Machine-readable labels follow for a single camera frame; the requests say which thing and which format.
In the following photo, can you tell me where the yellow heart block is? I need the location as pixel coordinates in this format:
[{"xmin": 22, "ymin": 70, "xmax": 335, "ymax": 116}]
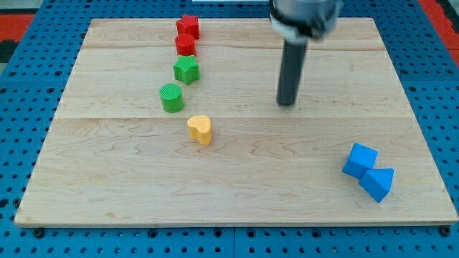
[{"xmin": 186, "ymin": 115, "xmax": 212, "ymax": 145}]

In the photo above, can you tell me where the blue cube block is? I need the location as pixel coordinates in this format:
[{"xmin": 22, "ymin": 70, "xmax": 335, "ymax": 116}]
[{"xmin": 342, "ymin": 143, "xmax": 379, "ymax": 178}]

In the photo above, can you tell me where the red cylinder block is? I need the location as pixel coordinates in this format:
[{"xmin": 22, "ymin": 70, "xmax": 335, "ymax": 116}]
[{"xmin": 175, "ymin": 34, "xmax": 197, "ymax": 56}]

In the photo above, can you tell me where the red star block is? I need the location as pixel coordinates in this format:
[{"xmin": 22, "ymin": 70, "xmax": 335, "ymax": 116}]
[{"xmin": 176, "ymin": 14, "xmax": 200, "ymax": 39}]

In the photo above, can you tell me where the green cylinder block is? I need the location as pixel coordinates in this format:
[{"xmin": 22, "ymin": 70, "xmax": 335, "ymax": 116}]
[{"xmin": 159, "ymin": 83, "xmax": 184, "ymax": 113}]

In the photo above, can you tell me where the green star block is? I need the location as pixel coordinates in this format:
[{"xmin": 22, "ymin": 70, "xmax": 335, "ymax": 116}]
[{"xmin": 173, "ymin": 55, "xmax": 200, "ymax": 85}]

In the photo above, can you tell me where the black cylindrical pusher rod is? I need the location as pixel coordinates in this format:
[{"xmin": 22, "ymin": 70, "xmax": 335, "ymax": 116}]
[{"xmin": 276, "ymin": 40, "xmax": 307, "ymax": 106}]

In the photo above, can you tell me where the blue triangular prism block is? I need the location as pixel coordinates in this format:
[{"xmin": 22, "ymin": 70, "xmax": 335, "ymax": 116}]
[{"xmin": 359, "ymin": 168, "xmax": 394, "ymax": 203}]

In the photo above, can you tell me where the light wooden board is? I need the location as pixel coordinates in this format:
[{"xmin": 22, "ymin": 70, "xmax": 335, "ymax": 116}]
[{"xmin": 14, "ymin": 18, "xmax": 458, "ymax": 228}]

